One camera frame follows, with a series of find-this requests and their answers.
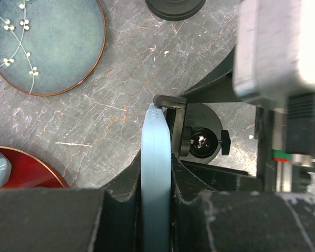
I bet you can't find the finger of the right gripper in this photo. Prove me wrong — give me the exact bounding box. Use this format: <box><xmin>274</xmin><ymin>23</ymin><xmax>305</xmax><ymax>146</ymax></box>
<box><xmin>179</xmin><ymin>48</ymin><xmax>243</xmax><ymax>103</ymax></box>

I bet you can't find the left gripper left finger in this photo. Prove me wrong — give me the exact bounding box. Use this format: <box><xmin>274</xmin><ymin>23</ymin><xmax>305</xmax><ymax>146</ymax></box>
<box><xmin>0</xmin><ymin>156</ymin><xmax>141</xmax><ymax>251</ymax></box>

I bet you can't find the black phone stand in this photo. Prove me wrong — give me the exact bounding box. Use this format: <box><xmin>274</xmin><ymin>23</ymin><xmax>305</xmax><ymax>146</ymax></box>
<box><xmin>153</xmin><ymin>95</ymin><xmax>231</xmax><ymax>164</ymax></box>
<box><xmin>145</xmin><ymin>0</ymin><xmax>206</xmax><ymax>22</ymax></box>

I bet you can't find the light blue phone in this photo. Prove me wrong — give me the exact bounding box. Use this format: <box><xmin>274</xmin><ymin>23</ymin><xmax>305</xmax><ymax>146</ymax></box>
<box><xmin>141</xmin><ymin>103</ymin><xmax>172</xmax><ymax>251</ymax></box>

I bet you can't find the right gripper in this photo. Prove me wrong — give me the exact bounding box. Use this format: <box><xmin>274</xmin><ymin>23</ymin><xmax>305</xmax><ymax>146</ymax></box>
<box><xmin>182</xmin><ymin>93</ymin><xmax>315</xmax><ymax>193</ymax></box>

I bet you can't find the red round tray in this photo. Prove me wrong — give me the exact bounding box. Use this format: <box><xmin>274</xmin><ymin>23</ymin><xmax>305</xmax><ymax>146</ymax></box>
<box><xmin>0</xmin><ymin>146</ymin><xmax>69</xmax><ymax>188</ymax></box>

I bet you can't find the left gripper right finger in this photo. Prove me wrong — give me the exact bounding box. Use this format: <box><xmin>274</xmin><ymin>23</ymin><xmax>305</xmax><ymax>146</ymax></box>
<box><xmin>171</xmin><ymin>156</ymin><xmax>315</xmax><ymax>251</ymax></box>

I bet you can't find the blue ceramic plate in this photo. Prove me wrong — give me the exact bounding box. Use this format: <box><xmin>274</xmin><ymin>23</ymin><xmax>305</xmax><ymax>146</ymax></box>
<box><xmin>0</xmin><ymin>0</ymin><xmax>106</xmax><ymax>96</ymax></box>

